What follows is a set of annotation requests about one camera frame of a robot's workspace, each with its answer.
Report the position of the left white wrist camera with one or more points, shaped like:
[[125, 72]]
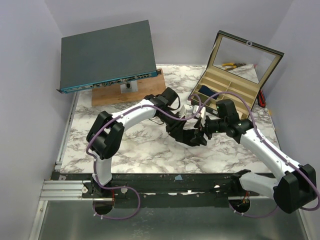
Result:
[[186, 111]]

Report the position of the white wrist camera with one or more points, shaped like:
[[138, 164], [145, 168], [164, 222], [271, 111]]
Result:
[[201, 115], [186, 111]]

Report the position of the aluminium frame extrusion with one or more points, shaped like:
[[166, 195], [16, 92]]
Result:
[[58, 189]]

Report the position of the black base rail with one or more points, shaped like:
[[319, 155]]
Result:
[[157, 190]]

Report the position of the black compartment box with lid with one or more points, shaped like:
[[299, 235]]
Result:
[[242, 84]]

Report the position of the wooden board stand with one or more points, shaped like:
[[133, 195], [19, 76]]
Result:
[[128, 92]]

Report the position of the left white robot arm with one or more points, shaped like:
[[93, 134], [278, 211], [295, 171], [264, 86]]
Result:
[[105, 136]]

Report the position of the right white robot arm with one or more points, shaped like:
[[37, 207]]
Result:
[[293, 185]]

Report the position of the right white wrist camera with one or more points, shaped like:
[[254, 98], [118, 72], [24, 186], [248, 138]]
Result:
[[201, 115]]

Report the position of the beige cloth piece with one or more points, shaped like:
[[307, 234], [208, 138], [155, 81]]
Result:
[[240, 114]]

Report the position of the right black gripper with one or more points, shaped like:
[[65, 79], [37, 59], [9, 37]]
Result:
[[207, 128]]

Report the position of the grey network switch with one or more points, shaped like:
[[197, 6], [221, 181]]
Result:
[[105, 57]]

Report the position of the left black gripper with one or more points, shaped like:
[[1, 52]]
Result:
[[176, 130]]

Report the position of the rolled navy blue cloth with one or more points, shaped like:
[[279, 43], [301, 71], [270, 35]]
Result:
[[206, 91]]

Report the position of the yellow handled pliers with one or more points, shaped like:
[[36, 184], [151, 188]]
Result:
[[232, 66]]

